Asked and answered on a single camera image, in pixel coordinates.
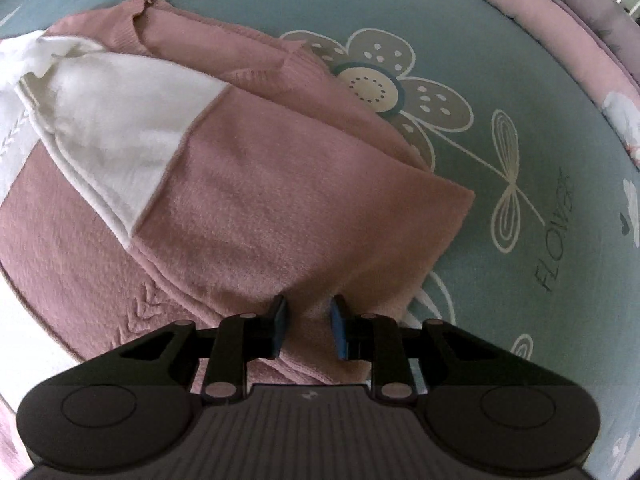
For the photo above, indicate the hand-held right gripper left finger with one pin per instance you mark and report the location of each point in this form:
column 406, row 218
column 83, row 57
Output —
column 280, row 328

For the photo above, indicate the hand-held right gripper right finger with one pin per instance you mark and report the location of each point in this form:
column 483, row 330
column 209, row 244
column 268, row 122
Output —
column 340, row 331

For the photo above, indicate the pink and white sweater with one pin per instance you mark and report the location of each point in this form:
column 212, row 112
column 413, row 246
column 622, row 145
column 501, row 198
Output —
column 275, row 210

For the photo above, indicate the blue floral bed sheet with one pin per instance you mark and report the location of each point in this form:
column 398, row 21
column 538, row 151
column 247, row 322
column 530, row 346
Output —
column 500, row 85

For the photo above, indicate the pink floral quilt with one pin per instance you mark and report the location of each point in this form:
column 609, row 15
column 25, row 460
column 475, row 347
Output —
column 575, row 25

